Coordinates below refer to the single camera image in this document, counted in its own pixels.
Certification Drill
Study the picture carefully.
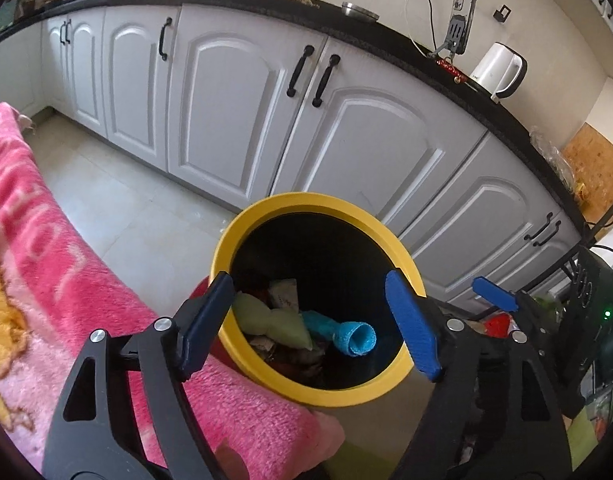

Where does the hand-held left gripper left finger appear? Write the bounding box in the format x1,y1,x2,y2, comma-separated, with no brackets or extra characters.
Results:
41,271,237,480

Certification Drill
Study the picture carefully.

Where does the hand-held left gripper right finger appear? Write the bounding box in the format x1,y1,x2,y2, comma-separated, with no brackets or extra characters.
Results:
385,270,572,480

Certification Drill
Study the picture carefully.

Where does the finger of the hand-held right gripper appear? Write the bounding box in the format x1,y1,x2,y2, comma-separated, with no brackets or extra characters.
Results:
472,276,563,334

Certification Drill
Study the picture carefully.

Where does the blue foam fruit net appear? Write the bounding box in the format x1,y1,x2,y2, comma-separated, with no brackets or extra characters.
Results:
301,310,377,359

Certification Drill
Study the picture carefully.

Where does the pale green foam fruit net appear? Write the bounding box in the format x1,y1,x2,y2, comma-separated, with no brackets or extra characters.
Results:
233,292,315,351

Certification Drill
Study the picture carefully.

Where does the yellow trash bin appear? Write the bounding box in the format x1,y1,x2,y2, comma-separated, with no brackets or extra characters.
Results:
210,191,427,407

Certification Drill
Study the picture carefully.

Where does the red plastic bag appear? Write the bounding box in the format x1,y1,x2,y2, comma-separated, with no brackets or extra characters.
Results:
483,312,518,339

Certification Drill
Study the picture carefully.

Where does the crumpled white paper wrapper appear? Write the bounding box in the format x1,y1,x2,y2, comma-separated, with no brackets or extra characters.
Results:
268,277,300,312

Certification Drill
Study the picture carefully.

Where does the black metal rack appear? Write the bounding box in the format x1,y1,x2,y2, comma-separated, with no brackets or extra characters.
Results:
567,194,613,282

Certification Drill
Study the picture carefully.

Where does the clear plastic bag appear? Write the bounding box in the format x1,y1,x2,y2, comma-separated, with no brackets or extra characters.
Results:
528,127,578,197

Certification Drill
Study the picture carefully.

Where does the pink printed blanket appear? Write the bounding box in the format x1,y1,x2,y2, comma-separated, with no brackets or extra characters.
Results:
0,102,345,480

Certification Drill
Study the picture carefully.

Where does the white kitchen base cabinet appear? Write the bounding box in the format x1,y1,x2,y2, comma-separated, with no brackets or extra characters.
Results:
0,0,595,312

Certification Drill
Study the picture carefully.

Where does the white electric kettle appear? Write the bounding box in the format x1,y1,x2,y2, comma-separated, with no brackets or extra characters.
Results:
468,42,529,104

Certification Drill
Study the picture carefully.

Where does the red beaded trinket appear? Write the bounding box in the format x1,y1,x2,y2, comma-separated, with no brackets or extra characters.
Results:
435,57,465,84

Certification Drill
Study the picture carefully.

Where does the metal phone stand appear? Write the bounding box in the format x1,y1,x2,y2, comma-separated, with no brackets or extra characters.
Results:
428,15,470,69

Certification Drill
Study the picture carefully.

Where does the steel bowl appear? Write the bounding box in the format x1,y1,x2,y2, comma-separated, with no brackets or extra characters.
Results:
341,1,380,24

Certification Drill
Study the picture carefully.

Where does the black charging cable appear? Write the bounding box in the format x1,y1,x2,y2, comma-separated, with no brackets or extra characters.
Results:
423,0,438,52

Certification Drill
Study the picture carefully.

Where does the white charging cable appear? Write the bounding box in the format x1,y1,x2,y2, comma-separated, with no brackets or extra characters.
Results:
405,0,431,55

